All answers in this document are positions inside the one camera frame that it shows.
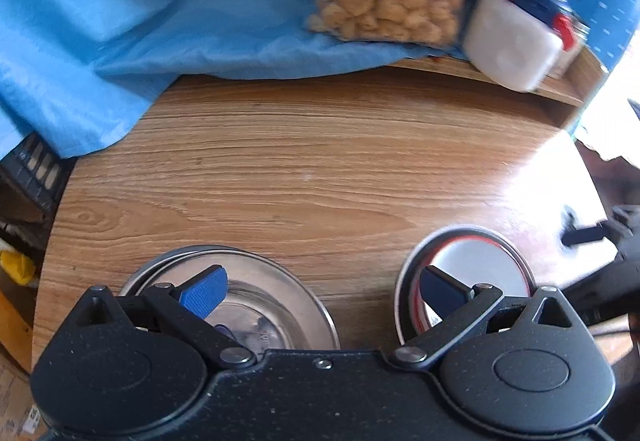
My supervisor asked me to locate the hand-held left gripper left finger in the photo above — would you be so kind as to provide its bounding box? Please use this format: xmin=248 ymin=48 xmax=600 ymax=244
xmin=75 ymin=263 xmax=256 ymax=367

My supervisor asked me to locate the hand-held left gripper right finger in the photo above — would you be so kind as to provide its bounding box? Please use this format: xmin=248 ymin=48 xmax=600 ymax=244
xmin=392 ymin=265 xmax=576 ymax=367

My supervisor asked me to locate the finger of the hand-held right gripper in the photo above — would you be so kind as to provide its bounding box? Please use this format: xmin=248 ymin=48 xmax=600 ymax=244
xmin=562 ymin=205 xmax=608 ymax=248

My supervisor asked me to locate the stainless steel plate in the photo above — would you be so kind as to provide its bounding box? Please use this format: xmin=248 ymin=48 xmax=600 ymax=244
xmin=122 ymin=251 xmax=341 ymax=352

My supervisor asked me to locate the yellow object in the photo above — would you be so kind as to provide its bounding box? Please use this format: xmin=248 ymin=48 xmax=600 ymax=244
xmin=0 ymin=248 xmax=38 ymax=287

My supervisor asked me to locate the white container with blue lid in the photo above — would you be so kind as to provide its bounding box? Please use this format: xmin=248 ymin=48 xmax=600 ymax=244
xmin=462 ymin=0 xmax=591 ymax=93

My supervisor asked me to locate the cardboard box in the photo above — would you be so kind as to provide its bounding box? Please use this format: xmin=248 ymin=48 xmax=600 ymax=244
xmin=0 ymin=286 xmax=48 ymax=439

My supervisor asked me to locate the black plastic crate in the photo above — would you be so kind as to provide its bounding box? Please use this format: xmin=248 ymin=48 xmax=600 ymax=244
xmin=0 ymin=131 xmax=76 ymax=222

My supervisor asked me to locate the light blue cloth garment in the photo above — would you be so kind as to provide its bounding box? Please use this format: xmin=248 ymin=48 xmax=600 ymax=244
xmin=0 ymin=0 xmax=586 ymax=159

